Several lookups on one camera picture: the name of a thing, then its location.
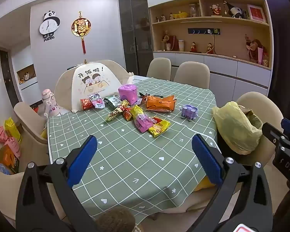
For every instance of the glass jar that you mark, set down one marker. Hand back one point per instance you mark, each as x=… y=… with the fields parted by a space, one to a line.
x=194 y=10

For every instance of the yellow floor bag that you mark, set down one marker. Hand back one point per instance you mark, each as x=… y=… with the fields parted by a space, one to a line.
x=12 y=128

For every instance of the printed mesh food cover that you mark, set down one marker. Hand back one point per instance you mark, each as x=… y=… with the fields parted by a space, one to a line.
x=91 y=82

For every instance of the red orange wrapper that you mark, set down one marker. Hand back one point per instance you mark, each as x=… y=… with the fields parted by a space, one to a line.
x=127 y=114

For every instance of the pink and black wrapper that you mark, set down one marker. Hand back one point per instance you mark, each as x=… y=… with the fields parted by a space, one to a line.
x=98 y=101

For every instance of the dried flower decoration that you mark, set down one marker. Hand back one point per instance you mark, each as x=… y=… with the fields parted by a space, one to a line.
x=168 y=41

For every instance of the red candy wrapper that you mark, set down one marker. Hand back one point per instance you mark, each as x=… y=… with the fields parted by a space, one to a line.
x=157 y=120

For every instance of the pink paper cone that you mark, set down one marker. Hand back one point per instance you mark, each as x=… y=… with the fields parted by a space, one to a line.
x=260 y=54

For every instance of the orange snack packet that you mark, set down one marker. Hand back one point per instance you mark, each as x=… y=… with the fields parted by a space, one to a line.
x=159 y=102

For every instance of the black power strip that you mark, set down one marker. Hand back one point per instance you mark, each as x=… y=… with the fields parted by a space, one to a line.
x=200 y=31

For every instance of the brown crumpled paper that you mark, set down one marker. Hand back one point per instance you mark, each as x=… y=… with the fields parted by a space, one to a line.
x=252 y=118

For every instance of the red gold knot ornament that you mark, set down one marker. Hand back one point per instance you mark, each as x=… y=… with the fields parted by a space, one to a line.
x=81 y=27

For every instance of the small floral decoration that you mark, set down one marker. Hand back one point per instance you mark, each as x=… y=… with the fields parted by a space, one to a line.
x=265 y=61

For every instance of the red white figure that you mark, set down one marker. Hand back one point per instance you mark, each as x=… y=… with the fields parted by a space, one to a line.
x=216 y=9

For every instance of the purple toy carriage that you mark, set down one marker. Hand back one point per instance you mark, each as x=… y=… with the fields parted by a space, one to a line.
x=188 y=112

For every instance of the dark door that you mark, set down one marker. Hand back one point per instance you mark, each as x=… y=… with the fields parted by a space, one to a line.
x=8 y=77

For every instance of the yellow toy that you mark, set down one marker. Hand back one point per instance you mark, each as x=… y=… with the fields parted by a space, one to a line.
x=178 y=15

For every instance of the red framed picture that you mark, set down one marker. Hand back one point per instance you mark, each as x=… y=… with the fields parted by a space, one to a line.
x=256 y=13

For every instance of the yellow seat cushion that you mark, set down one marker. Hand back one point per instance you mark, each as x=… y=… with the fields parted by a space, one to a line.
x=205 y=185

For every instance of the dark glass cabinet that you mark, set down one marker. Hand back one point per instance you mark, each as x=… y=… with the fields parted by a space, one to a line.
x=135 y=29

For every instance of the pink snack wrapper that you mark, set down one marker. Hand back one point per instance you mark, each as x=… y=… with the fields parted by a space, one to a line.
x=141 y=123

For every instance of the white cup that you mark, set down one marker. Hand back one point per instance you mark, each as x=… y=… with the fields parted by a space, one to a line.
x=181 y=45

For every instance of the small red figurine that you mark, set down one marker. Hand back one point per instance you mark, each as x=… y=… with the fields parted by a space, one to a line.
x=193 y=46
x=209 y=47

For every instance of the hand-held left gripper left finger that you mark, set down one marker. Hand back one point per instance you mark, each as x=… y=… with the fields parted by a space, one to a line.
x=83 y=160

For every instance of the pink water bottle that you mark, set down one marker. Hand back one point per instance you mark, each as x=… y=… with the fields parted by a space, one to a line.
x=49 y=102

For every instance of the beige dining chair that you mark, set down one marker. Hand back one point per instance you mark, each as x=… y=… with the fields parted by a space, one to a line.
x=192 y=73
x=158 y=67
x=4 y=191
x=30 y=123
x=178 y=207
x=268 y=111

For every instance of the yellow snack wrapper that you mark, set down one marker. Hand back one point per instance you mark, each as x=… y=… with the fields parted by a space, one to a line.
x=159 y=129

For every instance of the wooden wall shelf unit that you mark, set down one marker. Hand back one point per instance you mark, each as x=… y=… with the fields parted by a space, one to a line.
x=232 y=43

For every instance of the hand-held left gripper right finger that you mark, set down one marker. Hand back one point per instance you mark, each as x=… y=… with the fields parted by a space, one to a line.
x=206 y=160

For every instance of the blue floor bag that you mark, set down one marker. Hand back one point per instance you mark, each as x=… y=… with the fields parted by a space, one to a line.
x=0 y=168

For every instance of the pink plastic box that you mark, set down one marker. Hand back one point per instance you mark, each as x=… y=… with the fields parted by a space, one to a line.
x=128 y=93

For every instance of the white sideboard cabinet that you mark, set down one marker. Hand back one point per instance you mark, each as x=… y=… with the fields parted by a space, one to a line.
x=220 y=72

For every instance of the green checked tablecloth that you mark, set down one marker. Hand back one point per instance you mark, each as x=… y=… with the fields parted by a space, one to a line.
x=135 y=164

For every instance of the panda wall clock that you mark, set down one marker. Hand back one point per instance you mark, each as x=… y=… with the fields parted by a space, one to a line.
x=49 y=24

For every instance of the green snack wrapper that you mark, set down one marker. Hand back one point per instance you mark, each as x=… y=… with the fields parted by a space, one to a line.
x=112 y=101

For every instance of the red snack packet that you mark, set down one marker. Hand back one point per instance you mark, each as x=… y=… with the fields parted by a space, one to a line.
x=85 y=103

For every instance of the gold and green wrapper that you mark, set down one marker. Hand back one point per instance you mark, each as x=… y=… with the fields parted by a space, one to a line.
x=116 y=113

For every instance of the black ribbon clip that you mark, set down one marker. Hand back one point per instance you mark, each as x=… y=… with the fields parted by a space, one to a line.
x=146 y=94

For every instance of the brown doll decoration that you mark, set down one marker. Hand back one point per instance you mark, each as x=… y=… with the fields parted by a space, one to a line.
x=253 y=48

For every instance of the panda plush toy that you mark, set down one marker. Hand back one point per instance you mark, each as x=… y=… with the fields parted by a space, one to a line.
x=235 y=11

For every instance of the yellow plastic bag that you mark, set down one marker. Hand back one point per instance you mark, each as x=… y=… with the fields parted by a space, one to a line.
x=234 y=128

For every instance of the wall niche with ornaments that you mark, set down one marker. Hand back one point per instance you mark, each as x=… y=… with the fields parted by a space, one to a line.
x=26 y=73

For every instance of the pink floor bag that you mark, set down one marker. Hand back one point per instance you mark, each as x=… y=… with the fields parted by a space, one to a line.
x=0 y=135
x=13 y=147

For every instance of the yellow green wrapper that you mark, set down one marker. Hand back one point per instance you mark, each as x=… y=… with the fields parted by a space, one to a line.
x=137 y=111

